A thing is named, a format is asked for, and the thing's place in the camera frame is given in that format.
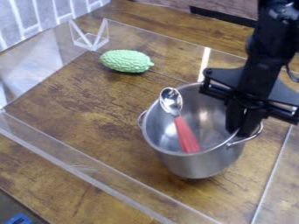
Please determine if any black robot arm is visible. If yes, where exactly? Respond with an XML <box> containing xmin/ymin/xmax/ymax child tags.
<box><xmin>201</xmin><ymin>0</ymin><xmax>299</xmax><ymax>137</ymax></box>

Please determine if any clear acrylic enclosure wall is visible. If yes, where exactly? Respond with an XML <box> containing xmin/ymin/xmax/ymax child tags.
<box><xmin>0</xmin><ymin>17</ymin><xmax>299</xmax><ymax>224</ymax></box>

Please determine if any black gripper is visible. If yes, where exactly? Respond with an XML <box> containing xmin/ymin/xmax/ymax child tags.
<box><xmin>201</xmin><ymin>57</ymin><xmax>299</xmax><ymax>137</ymax></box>

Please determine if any black wall strip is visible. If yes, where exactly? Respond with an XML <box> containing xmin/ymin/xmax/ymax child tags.
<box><xmin>190</xmin><ymin>6</ymin><xmax>258</xmax><ymax>28</ymax></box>

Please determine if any stainless steel pot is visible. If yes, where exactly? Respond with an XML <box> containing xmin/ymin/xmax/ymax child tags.
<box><xmin>138</xmin><ymin>83</ymin><xmax>262</xmax><ymax>179</ymax></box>

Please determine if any green bitter melon toy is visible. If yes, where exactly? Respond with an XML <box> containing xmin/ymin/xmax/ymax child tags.
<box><xmin>99</xmin><ymin>50</ymin><xmax>155</xmax><ymax>73</ymax></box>

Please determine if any black cable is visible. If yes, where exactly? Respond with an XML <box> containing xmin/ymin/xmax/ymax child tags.
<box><xmin>285</xmin><ymin>62</ymin><xmax>299</xmax><ymax>84</ymax></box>

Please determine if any pink handled metal spoon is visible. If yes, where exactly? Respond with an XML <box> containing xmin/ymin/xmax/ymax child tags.
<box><xmin>159</xmin><ymin>87</ymin><xmax>202</xmax><ymax>153</ymax></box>

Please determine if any blue object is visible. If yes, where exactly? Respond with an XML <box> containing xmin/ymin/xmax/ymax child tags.
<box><xmin>5</xmin><ymin>213</ymin><xmax>34</xmax><ymax>224</ymax></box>

